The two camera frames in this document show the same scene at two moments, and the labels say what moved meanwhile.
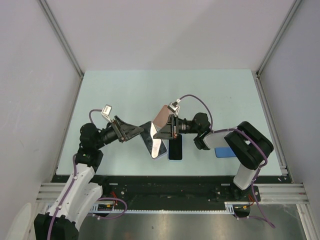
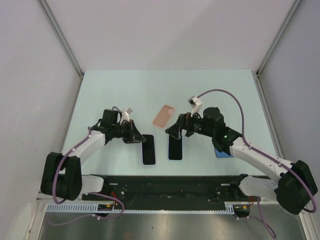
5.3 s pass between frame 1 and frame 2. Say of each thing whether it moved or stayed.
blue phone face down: stayed
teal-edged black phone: moved
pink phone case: stayed
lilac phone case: moved
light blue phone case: stayed
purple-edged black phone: stayed
